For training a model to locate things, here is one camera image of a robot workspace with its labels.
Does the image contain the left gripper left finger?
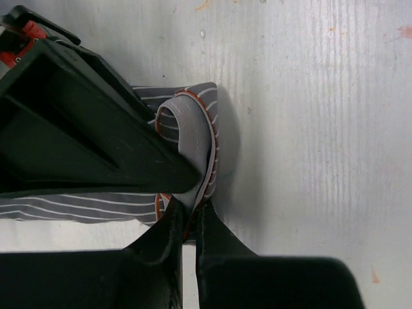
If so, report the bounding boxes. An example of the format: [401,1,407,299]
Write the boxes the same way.
[1,198,183,308]

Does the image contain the grey striped underwear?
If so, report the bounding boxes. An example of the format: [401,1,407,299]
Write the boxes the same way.
[1,82,220,245]

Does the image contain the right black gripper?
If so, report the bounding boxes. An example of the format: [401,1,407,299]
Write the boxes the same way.
[1,5,81,82]

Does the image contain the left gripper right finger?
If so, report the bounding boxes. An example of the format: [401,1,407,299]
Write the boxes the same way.
[196,202,364,308]

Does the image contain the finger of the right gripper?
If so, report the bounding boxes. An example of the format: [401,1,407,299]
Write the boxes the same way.
[1,40,200,198]

